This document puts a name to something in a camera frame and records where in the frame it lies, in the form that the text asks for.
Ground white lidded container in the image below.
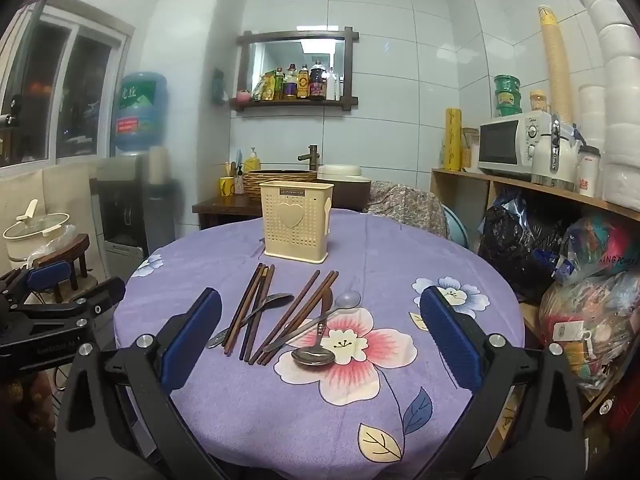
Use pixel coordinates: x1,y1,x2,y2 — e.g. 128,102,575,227
316,163,364,181

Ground set of wooden chopsticks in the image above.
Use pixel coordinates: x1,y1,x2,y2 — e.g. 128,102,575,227
223,262,340,366

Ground white paper cup tube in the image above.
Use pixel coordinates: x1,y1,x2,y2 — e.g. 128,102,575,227
148,146,171,186

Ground beige plastic utensil holder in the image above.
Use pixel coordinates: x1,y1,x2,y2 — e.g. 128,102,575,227
259,179,334,264

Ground clear bag of packets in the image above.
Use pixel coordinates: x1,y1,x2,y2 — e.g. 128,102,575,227
537,270,640,401

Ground blue basin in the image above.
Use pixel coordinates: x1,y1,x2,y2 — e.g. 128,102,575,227
442,205,471,251

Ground metal spoon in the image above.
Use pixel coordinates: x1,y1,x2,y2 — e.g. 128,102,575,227
262,289,362,353
206,292,295,350
291,290,337,367

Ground glass jar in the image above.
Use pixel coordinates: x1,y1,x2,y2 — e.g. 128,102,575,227
461,127,481,171

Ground purple floral tablecloth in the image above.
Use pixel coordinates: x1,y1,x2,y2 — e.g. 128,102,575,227
112,207,526,480

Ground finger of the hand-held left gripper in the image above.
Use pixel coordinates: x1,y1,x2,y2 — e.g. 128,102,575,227
0,277,126,372
0,260,75,313

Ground dark brown cabinet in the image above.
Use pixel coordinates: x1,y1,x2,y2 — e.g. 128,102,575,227
320,177,373,213

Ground woven basket basin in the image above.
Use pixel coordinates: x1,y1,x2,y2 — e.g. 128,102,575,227
243,169,319,197

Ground colourful plastic bag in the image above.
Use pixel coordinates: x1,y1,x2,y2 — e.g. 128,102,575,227
552,215,640,286

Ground clear plastic bag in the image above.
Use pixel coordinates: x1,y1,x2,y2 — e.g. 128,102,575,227
27,225,78,266

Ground white pot with lid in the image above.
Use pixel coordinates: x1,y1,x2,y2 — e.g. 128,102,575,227
2,199,71,261

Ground white tumbler red label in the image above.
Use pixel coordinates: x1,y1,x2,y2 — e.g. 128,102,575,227
576,145,602,196

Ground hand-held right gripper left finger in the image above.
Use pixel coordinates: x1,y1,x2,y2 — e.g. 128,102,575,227
54,287,236,480

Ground black plastic bag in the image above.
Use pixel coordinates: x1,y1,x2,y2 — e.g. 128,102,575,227
477,192,566,301

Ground dark wooden stool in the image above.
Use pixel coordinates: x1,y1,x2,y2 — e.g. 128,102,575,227
32,232,93,306

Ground blue water jug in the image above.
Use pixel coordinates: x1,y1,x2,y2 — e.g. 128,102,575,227
114,71,169,157

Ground beige fabric panel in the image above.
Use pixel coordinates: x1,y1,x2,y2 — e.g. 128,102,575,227
0,162,101,281

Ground yellow seasoning packet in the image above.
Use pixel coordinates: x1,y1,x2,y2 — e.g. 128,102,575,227
251,69,284,102

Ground tall stack of paper cups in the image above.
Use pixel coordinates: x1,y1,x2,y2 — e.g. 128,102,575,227
537,5,573,126

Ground wooden shelf unit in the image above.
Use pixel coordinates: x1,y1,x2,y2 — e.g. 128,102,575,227
430,167,640,411

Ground dark wooden counter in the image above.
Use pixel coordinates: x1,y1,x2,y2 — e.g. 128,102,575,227
192,195,266,231

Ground floral cloth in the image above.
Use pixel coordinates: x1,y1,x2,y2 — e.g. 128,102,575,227
364,181,448,238

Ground grey water dispenser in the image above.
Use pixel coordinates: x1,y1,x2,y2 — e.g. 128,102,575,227
90,152,183,261

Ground white thermos kettle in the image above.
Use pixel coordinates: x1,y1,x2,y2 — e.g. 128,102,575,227
531,112,583,188

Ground stack of white tubs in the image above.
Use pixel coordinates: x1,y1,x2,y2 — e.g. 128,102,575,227
579,84,608,153

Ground stack of white paper bowls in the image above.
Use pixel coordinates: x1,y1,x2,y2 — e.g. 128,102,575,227
565,0,640,206

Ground yellow roll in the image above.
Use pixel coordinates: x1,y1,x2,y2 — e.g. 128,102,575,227
444,107,462,172

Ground white microwave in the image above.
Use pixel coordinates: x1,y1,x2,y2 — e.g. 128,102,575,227
477,111,553,181

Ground dark sauce bottle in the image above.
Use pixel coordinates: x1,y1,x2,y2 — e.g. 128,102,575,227
309,60,327,101

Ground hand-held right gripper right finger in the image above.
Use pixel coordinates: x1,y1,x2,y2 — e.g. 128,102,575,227
419,285,587,480

